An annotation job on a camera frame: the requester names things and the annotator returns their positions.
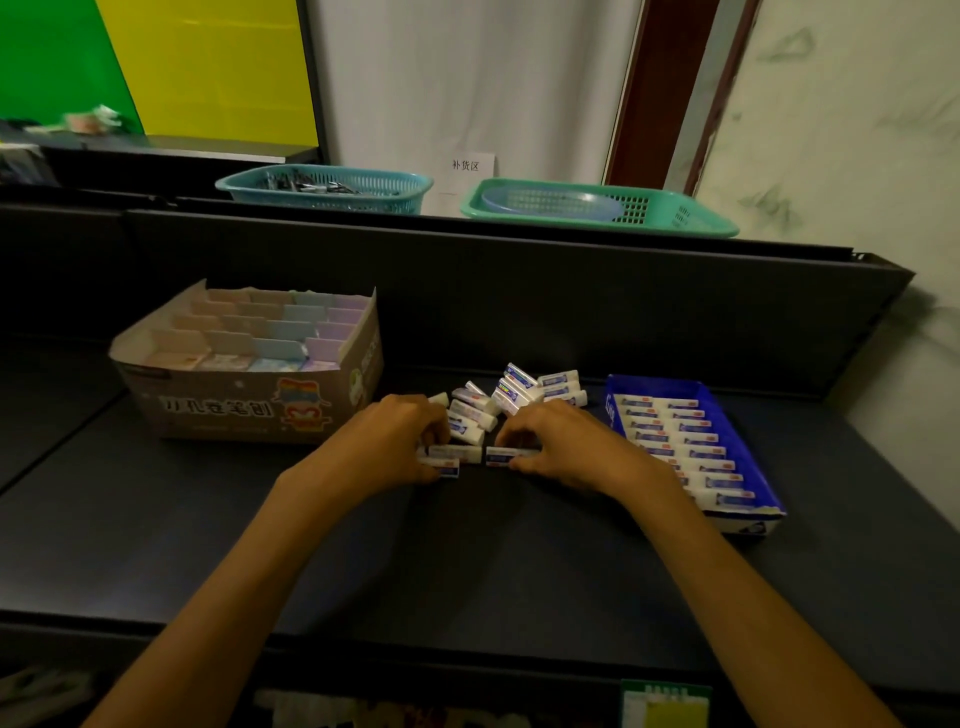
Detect row of boxed white erasers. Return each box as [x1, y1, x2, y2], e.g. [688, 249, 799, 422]
[615, 393, 759, 513]

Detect loose pile of white erasers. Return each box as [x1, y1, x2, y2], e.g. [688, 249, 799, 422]
[427, 363, 589, 447]

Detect black shelf back panel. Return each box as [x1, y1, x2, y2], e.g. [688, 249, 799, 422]
[0, 201, 917, 400]

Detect teal plastic basket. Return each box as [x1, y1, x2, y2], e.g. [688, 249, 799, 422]
[215, 164, 435, 217]

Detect person's left forearm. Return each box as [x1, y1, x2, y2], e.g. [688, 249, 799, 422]
[81, 459, 357, 728]

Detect heap of metal clips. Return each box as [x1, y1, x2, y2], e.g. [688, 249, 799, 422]
[262, 171, 363, 195]

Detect green and yellow shelf tag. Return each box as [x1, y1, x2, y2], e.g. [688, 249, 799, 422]
[619, 678, 713, 728]

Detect grey ledge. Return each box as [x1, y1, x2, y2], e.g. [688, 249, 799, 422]
[0, 123, 321, 165]

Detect person's left hand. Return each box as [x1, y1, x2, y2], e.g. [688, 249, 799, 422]
[311, 395, 453, 502]

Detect white curtain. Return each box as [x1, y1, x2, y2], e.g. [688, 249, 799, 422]
[306, 0, 648, 187]

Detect green plastic basket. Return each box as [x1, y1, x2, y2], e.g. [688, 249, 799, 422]
[459, 177, 741, 240]

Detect person's right hand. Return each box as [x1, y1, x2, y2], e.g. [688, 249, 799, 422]
[494, 399, 655, 501]

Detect person's right forearm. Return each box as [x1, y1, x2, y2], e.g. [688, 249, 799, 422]
[618, 453, 905, 728]

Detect rows of pastel sharpeners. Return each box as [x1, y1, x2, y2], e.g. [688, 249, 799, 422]
[146, 288, 373, 375]

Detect beige printed cardboard display box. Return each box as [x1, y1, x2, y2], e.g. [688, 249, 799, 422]
[108, 279, 385, 446]

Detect white paper sign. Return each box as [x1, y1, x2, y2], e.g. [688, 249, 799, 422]
[422, 152, 498, 219]

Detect green board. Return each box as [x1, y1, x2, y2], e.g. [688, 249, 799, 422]
[0, 0, 146, 137]

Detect blue cardboard display box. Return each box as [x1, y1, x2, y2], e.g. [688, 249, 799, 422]
[602, 374, 788, 538]

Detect dark red door frame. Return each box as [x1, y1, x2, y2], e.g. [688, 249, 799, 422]
[603, 0, 763, 193]

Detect crumpled pale wrapper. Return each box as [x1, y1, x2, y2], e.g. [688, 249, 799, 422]
[63, 104, 123, 137]

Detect yellow board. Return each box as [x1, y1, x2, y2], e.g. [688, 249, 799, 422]
[95, 0, 321, 150]

